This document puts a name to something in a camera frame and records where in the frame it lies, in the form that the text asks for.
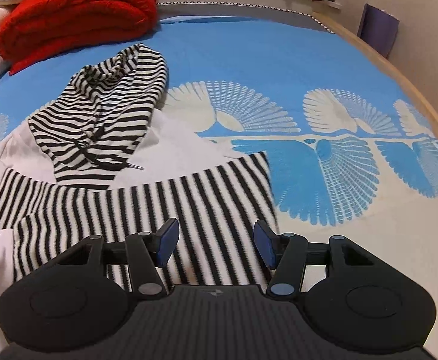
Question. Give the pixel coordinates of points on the wooden bed frame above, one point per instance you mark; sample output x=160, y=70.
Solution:
x=402, y=44

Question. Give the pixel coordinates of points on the purple box by wall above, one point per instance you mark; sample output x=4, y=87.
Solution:
x=378, y=29

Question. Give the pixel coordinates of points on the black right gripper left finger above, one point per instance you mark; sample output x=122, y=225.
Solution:
x=143, y=253

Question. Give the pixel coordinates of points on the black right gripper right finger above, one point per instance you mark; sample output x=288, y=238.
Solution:
x=288, y=255

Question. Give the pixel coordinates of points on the black white striped hoodie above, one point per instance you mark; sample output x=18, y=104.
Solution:
x=102, y=159

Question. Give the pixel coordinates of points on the red fuzzy blanket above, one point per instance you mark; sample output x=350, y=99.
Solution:
x=40, y=29

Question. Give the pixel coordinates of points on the blue white patterned bedsheet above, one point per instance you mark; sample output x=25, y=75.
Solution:
x=347, y=152

